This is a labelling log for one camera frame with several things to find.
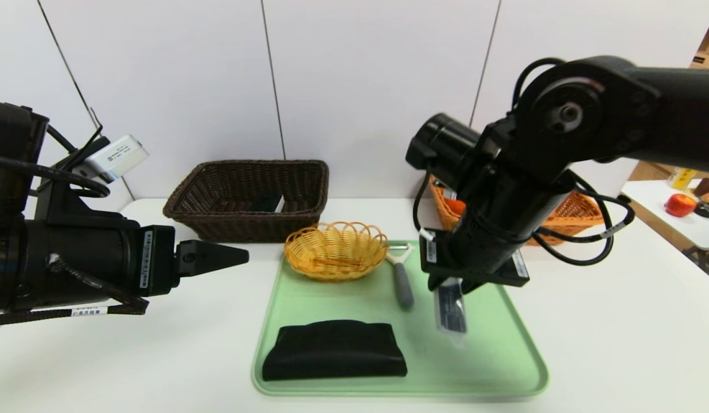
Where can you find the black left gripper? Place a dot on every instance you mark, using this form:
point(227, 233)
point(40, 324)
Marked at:
point(157, 259)

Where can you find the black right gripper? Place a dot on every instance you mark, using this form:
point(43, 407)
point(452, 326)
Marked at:
point(440, 258)

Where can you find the clear grey cutlery case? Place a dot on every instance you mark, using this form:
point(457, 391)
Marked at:
point(451, 312)

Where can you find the orange fruit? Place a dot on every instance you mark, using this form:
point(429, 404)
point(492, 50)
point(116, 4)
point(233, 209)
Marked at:
point(455, 206)

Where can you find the white oblong case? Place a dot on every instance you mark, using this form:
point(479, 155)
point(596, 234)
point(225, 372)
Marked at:
point(265, 202)

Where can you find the dark brown wicker basket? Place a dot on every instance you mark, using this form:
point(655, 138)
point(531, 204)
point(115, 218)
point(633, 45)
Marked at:
point(274, 229)

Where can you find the small yellow wicker basket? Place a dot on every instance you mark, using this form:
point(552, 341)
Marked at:
point(331, 252)

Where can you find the orange wicker basket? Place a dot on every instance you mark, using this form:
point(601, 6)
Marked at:
point(578, 215)

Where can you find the light green plastic tray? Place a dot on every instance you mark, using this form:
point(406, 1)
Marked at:
point(354, 310)

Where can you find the black folded cloth pouch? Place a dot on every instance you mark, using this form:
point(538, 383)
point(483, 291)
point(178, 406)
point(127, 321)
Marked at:
point(331, 355)

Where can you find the white side table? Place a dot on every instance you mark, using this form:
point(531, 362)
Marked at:
point(653, 198)

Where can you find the red apple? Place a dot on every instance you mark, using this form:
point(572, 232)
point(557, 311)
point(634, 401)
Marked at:
point(680, 205)

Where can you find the yellow drink carton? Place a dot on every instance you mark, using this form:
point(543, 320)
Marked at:
point(681, 179)

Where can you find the dark glossy round item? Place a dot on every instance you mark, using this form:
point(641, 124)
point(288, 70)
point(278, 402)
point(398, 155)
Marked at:
point(705, 210)

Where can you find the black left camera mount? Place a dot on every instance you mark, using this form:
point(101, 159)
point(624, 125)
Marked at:
point(67, 206)

